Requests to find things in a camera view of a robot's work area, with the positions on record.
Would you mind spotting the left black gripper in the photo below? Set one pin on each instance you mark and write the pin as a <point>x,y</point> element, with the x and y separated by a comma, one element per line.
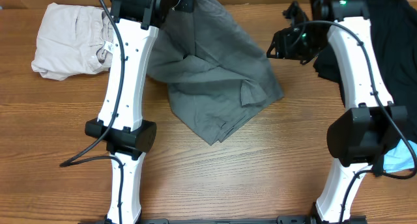
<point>188,4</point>

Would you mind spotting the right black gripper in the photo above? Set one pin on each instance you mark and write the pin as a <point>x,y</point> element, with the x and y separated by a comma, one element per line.
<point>285,43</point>

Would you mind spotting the grey shorts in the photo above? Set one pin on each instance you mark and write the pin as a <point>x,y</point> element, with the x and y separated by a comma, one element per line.
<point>217,77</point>

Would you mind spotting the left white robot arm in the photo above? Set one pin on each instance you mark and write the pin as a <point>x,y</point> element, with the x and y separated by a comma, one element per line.
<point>120,122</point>

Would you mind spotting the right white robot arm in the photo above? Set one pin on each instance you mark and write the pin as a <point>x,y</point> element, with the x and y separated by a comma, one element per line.
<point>371,124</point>

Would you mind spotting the black t-shirt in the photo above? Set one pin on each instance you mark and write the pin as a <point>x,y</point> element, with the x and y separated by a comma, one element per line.
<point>393,34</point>

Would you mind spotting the folded beige shorts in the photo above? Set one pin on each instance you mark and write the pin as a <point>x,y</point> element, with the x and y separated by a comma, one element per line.
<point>73,40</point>

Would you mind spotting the light blue garment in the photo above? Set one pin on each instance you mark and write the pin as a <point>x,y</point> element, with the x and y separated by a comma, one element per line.
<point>398,159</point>

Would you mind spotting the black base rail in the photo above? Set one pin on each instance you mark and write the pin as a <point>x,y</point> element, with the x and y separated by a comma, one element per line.
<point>277,220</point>

